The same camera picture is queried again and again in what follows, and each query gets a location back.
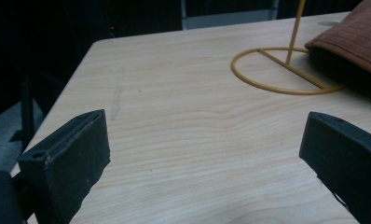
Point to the brown bucket hat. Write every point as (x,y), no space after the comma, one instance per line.
(354,40)

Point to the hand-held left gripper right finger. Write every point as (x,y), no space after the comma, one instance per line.
(348,158)

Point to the dark metal stand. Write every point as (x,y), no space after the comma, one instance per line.
(26,112)

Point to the yellow metal hat stand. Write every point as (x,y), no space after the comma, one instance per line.
(294,34)

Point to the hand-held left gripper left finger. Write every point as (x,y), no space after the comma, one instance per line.
(65,161)

